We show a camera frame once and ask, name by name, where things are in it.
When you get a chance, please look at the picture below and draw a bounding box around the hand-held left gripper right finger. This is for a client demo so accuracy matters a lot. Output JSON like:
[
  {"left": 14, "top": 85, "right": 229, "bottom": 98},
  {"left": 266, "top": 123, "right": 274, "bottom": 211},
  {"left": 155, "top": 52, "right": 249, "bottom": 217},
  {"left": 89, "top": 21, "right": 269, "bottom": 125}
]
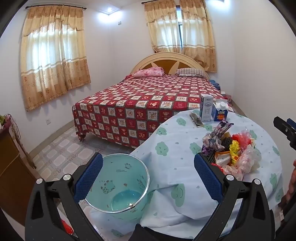
[{"left": 194, "top": 152, "right": 276, "bottom": 241}]

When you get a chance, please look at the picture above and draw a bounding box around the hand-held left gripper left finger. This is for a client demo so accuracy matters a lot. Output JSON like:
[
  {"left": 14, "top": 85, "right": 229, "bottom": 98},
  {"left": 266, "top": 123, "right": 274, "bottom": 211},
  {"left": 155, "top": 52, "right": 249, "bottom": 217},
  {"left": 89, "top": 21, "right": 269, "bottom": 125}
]
[{"left": 24, "top": 152, "right": 104, "bottom": 241}]

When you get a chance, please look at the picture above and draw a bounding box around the teal plastic bin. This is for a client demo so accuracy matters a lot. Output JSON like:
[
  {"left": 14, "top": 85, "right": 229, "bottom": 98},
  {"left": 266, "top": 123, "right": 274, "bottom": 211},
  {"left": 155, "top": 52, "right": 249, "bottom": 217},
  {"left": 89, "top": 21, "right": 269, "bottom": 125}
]
[{"left": 84, "top": 153, "right": 151, "bottom": 224}]

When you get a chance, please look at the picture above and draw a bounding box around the yellow wrapper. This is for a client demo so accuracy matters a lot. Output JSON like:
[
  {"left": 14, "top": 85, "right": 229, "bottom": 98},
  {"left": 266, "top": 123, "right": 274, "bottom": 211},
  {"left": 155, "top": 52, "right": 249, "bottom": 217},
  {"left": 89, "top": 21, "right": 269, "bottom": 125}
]
[{"left": 229, "top": 140, "right": 242, "bottom": 165}]

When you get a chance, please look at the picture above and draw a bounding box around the patterned cloth rag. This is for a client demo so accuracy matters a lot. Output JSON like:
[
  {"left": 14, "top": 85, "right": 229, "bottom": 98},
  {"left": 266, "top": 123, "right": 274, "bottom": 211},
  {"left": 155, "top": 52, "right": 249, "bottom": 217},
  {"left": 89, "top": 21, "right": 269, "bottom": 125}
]
[{"left": 202, "top": 121, "right": 234, "bottom": 154}]

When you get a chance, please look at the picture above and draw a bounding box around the pink transparent plastic bag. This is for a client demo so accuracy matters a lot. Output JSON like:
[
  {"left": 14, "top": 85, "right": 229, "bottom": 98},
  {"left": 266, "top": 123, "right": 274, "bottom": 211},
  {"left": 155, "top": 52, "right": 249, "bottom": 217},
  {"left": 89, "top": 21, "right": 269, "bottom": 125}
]
[{"left": 222, "top": 130, "right": 263, "bottom": 181}]

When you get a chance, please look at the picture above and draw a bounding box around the small red plastic bag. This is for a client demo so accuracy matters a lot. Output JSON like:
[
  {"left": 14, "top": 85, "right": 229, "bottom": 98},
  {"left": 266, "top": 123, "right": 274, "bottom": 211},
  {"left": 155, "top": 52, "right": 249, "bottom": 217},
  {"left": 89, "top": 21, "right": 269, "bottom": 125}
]
[{"left": 232, "top": 133, "right": 246, "bottom": 145}]

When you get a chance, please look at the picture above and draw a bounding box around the person's right hand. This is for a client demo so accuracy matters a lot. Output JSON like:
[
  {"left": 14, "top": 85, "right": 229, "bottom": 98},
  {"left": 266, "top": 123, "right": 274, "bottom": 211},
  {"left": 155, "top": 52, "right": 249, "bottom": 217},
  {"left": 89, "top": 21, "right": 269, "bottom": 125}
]
[{"left": 281, "top": 159, "right": 296, "bottom": 209}]

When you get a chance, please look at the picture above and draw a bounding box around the black ribbed plastic object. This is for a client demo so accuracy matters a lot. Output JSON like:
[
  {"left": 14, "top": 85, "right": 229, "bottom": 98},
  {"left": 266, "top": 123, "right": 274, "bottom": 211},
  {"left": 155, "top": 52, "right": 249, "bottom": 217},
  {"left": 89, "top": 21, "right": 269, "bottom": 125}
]
[{"left": 202, "top": 136, "right": 233, "bottom": 166}]

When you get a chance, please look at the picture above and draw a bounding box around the table with light blue cloth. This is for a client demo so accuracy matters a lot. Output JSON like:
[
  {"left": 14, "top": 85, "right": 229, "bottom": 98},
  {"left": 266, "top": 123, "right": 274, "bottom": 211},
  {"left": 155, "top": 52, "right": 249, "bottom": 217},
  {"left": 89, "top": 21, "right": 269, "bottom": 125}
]
[{"left": 89, "top": 109, "right": 286, "bottom": 235}]

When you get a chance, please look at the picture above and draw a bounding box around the large red plastic bag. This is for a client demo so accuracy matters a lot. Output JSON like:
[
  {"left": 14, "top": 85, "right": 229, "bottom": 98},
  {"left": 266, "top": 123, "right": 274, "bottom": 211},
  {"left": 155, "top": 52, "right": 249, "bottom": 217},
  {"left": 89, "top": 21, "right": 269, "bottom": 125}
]
[{"left": 60, "top": 220, "right": 75, "bottom": 235}]

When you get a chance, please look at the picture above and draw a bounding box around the dark snack packet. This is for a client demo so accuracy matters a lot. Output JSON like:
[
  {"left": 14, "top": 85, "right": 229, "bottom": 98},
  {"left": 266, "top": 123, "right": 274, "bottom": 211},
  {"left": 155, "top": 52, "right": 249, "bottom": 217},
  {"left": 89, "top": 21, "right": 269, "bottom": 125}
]
[{"left": 190, "top": 113, "right": 205, "bottom": 128}]

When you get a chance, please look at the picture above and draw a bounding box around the blue gable-top carton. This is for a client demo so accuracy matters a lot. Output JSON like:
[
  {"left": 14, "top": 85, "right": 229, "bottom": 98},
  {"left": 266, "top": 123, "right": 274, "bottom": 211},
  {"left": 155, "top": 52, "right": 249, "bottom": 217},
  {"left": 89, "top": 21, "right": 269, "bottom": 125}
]
[{"left": 211, "top": 99, "right": 229, "bottom": 122}]

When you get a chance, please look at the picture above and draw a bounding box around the tall white milk carton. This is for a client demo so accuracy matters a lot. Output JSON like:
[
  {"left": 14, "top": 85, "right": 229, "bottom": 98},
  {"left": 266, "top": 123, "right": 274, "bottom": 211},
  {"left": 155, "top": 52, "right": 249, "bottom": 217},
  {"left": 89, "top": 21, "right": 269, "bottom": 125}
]
[{"left": 199, "top": 95, "right": 214, "bottom": 122}]

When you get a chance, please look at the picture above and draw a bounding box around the wooden cabinet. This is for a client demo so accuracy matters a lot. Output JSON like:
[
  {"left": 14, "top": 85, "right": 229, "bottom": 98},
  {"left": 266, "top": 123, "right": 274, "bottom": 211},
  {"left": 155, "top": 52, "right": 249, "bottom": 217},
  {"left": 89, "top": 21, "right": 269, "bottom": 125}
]
[{"left": 0, "top": 113, "right": 38, "bottom": 227}]

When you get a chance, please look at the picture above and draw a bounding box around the stack of blue cloths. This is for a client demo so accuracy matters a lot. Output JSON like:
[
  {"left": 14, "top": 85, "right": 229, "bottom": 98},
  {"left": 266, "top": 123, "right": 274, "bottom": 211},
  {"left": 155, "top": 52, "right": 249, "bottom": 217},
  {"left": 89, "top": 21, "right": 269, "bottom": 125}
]
[{"left": 209, "top": 79, "right": 222, "bottom": 91}]

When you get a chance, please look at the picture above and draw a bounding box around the bed with red patterned cover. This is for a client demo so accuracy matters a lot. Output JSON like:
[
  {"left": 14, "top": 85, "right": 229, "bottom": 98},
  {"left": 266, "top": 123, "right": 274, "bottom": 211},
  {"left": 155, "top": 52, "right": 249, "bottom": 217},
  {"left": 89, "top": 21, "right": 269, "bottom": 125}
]
[{"left": 72, "top": 74, "right": 228, "bottom": 149}]

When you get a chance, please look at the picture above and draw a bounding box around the pink cloth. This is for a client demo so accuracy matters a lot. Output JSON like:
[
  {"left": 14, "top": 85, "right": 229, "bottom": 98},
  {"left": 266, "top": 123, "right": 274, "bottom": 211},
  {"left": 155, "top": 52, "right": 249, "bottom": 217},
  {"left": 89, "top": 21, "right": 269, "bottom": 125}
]
[{"left": 4, "top": 114, "right": 18, "bottom": 128}]

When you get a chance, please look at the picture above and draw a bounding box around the striped pillow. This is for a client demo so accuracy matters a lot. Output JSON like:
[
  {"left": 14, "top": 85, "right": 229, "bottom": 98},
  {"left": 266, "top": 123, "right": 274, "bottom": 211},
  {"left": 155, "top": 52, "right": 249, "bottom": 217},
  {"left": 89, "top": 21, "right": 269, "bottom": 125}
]
[{"left": 175, "top": 68, "right": 207, "bottom": 77}]

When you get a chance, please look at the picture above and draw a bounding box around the pink pillow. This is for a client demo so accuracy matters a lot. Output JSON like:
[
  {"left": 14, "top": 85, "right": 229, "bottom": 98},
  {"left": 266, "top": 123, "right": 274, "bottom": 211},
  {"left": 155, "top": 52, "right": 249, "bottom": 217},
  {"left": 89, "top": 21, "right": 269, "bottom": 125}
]
[{"left": 126, "top": 67, "right": 165, "bottom": 78}]

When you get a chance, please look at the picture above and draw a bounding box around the cream wooden headboard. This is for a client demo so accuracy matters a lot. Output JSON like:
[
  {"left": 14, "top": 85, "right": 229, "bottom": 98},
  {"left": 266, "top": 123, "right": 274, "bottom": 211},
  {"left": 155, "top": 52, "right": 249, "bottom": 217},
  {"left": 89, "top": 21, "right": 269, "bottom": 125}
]
[{"left": 130, "top": 52, "right": 211, "bottom": 80}]

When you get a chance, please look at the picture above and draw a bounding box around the wide beige patterned curtain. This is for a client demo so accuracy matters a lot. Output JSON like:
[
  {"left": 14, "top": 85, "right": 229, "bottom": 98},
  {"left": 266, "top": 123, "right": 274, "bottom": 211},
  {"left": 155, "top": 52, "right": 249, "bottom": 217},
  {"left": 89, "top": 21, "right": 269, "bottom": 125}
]
[{"left": 20, "top": 5, "right": 91, "bottom": 112}]

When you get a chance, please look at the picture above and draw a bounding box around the narrow beige patterned curtain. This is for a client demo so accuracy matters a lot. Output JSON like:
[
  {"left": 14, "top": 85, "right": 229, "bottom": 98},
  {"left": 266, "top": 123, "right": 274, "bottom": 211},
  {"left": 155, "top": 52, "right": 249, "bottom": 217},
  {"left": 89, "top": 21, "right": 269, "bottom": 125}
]
[{"left": 144, "top": 0, "right": 217, "bottom": 74}]

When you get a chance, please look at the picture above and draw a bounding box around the dark curtain rod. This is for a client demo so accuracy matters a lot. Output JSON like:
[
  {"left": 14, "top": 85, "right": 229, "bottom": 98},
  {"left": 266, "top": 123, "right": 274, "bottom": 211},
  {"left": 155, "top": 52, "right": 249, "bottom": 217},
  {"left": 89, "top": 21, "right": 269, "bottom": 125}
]
[
  {"left": 142, "top": 0, "right": 208, "bottom": 4},
  {"left": 25, "top": 1, "right": 87, "bottom": 10}
]

